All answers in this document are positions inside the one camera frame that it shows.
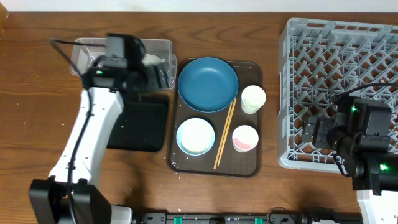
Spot light blue bowl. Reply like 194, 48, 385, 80
175, 118, 215, 156

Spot black rail with green clips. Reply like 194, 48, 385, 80
133, 207, 363, 224

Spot brown serving tray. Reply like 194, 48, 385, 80
167, 60, 263, 177

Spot black waste tray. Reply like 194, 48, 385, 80
108, 95, 169, 152

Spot white green cup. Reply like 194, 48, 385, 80
241, 85, 266, 114

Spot white pink cup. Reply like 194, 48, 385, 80
232, 125, 259, 153

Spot wooden chopstick right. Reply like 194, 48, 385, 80
216, 99, 237, 168

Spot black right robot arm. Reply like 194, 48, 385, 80
302, 96, 397, 223

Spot clear plastic bin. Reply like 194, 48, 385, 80
71, 39, 177, 89

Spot grey dishwasher rack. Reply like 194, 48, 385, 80
277, 18, 397, 173

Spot white tissue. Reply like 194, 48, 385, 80
142, 54, 166, 66

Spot dark blue plate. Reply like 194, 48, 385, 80
177, 57, 239, 113

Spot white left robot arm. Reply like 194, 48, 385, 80
29, 33, 169, 223

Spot wooden chopstick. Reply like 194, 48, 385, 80
216, 99, 237, 168
213, 99, 236, 170

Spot wooden chopstick left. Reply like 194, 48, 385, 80
213, 99, 236, 170

